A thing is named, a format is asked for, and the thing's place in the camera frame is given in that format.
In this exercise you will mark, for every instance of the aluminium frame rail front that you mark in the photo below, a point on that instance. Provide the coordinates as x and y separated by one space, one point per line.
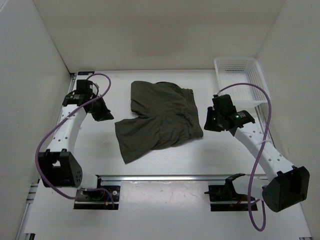
136 178

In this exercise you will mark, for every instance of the olive green shorts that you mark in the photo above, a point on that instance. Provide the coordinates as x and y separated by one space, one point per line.
166 116

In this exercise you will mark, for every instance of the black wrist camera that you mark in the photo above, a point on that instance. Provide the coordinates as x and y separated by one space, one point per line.
223 104
87 88

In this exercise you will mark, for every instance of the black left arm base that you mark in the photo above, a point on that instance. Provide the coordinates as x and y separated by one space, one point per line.
99 199

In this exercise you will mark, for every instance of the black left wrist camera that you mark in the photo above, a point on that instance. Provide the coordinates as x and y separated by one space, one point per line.
87 88

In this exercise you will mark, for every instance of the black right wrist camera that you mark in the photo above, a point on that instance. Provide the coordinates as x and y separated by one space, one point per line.
223 104

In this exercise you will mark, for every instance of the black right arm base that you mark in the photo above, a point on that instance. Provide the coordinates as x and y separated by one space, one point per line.
224 198

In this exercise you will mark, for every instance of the blue corner label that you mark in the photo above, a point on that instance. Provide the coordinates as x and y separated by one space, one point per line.
84 73

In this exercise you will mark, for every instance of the white plastic perforated basket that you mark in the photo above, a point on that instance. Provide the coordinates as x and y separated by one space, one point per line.
246 71

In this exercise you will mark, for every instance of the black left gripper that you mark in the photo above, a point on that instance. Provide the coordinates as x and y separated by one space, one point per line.
107 115

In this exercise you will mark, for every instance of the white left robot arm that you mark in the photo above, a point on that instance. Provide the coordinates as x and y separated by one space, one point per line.
57 163

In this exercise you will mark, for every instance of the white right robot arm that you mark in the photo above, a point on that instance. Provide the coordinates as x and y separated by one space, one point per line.
286 184

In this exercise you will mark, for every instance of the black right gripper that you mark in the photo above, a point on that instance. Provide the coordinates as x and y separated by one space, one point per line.
209 126

